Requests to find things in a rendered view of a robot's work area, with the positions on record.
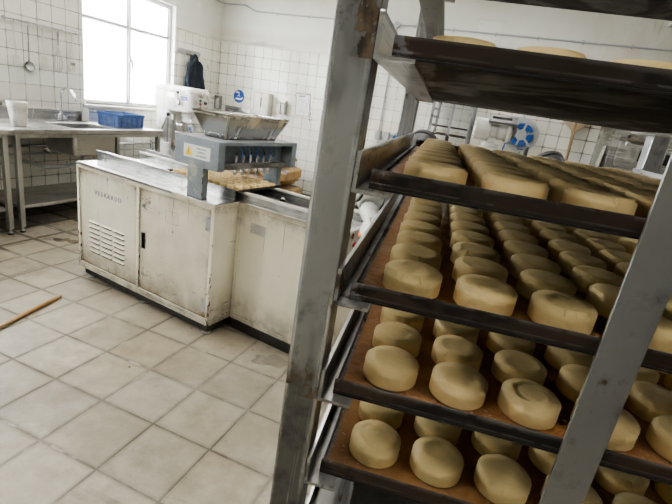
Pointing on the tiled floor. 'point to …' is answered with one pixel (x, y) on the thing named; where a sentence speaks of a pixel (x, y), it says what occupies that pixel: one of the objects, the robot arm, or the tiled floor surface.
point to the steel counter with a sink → (63, 141)
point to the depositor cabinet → (157, 242)
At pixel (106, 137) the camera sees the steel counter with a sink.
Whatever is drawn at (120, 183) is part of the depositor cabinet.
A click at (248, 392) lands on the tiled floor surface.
